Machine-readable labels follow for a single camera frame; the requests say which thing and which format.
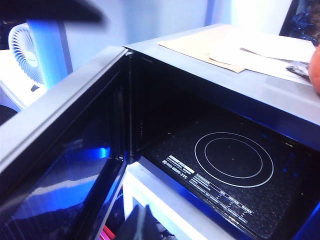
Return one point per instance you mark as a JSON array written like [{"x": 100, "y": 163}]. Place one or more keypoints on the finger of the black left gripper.
[{"x": 50, "y": 10}]

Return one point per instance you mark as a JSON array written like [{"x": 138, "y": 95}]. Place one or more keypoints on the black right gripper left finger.
[{"x": 128, "y": 228}]

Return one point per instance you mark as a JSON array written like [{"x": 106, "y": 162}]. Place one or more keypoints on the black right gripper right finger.
[{"x": 148, "y": 228}]

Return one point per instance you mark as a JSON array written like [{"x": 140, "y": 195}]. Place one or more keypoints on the black glass microwave door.
[{"x": 62, "y": 150}]

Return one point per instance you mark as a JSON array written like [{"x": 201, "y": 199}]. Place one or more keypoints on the orange fruit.
[{"x": 315, "y": 72}]

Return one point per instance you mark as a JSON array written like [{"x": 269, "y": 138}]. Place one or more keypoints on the silver microwave oven body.
[{"x": 225, "y": 100}]

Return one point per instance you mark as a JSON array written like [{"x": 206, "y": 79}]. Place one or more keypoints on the white table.
[{"x": 155, "y": 195}]

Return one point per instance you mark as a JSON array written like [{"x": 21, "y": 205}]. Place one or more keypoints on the white desk fan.
[{"x": 23, "y": 55}]

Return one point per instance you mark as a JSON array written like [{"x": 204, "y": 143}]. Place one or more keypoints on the brown paper envelope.
[{"x": 195, "y": 45}]

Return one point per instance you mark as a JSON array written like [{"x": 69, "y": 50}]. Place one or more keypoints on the large white paper sheet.
[{"x": 262, "y": 65}]

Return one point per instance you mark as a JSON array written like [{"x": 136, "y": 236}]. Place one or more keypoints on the small white envelope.
[{"x": 275, "y": 50}]

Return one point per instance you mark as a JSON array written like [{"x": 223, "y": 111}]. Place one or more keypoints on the crumpled silver black wrapper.
[{"x": 298, "y": 68}]

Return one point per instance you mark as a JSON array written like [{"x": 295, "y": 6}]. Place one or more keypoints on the black box of blue roses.
[{"x": 300, "y": 20}]

